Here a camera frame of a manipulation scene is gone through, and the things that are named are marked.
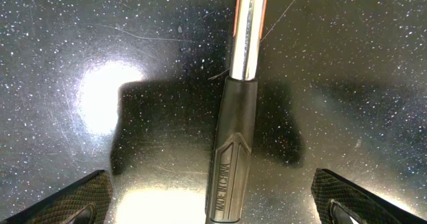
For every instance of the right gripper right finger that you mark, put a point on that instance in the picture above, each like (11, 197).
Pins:
(337, 190)

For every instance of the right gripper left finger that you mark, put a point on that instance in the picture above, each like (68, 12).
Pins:
(90, 194)

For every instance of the hammer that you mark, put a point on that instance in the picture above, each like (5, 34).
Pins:
(233, 150)

